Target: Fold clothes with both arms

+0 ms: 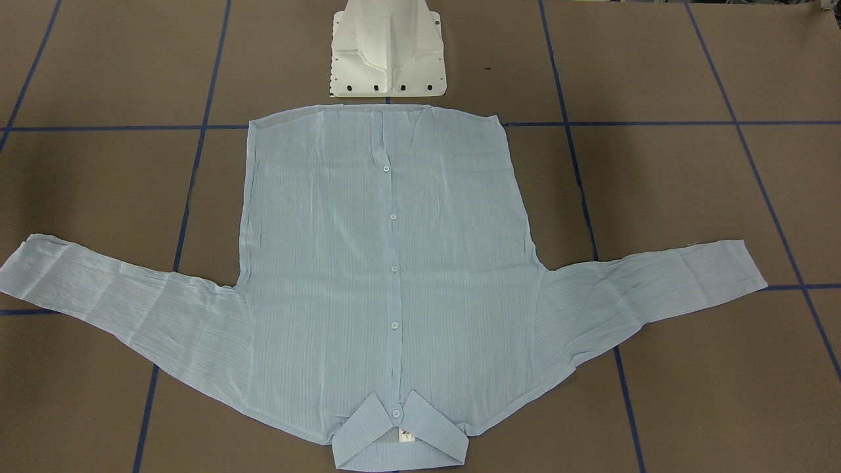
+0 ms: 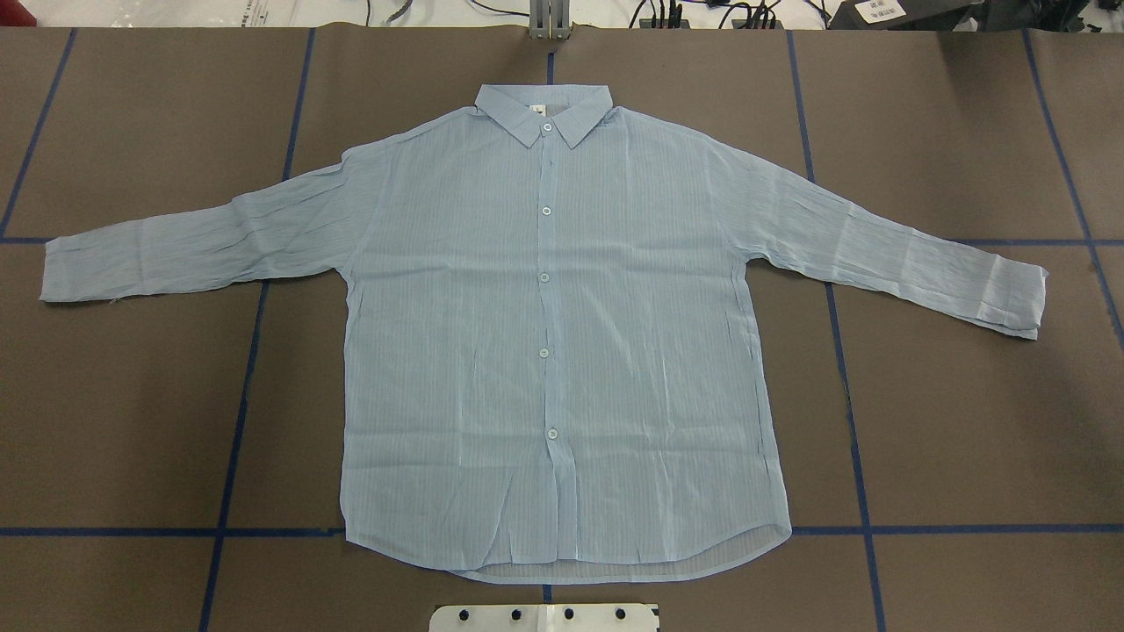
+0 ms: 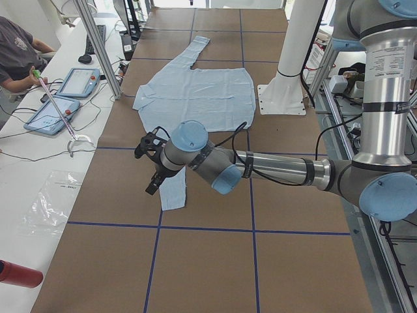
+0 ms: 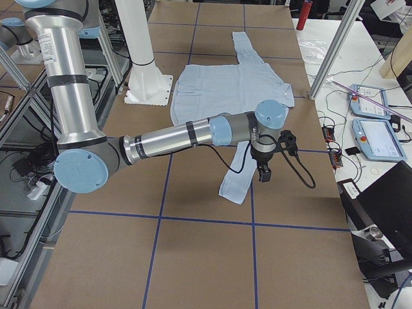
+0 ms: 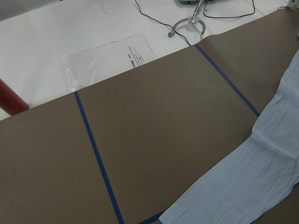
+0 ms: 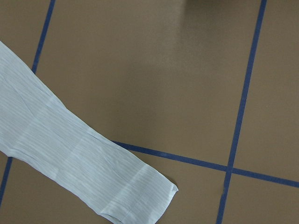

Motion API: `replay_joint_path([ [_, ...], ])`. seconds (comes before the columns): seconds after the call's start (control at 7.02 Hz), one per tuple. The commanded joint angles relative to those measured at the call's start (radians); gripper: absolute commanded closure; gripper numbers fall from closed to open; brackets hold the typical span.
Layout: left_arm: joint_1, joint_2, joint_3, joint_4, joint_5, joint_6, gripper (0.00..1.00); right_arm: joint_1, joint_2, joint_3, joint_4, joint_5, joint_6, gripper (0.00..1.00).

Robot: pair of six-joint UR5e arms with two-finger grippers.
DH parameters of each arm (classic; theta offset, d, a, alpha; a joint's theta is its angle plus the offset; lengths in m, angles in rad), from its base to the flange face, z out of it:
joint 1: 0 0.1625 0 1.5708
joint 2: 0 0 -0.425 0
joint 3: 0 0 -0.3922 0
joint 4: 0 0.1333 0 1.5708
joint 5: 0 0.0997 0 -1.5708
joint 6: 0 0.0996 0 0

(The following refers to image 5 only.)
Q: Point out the light blue striped shirt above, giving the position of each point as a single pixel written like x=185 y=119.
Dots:
x=257 y=175

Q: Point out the brown paper table cover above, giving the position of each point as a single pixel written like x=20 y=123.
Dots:
x=123 y=150

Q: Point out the clear plastic zip bag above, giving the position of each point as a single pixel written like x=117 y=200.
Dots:
x=80 y=69

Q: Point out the metal reacher grabber tool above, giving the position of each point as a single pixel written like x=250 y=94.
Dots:
x=193 y=19

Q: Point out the red cylindrical bottle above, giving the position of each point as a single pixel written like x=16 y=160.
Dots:
x=10 y=102

